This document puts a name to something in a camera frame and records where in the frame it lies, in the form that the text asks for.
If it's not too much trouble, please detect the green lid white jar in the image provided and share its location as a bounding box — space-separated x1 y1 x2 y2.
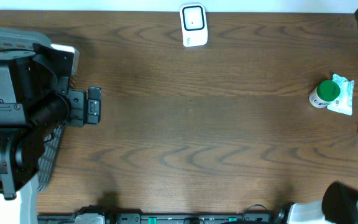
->
309 80 341 108

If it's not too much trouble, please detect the teal white snack packet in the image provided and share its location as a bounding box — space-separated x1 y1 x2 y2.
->
327 74 355 116

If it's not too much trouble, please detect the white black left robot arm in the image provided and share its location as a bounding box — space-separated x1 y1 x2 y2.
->
0 44 102 223

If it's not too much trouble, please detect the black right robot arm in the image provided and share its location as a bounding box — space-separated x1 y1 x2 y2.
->
224 8 358 224

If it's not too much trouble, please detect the grey plastic mesh basket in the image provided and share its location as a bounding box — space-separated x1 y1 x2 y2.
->
0 27 68 200

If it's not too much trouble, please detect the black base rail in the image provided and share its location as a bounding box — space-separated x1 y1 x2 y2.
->
37 204 289 224

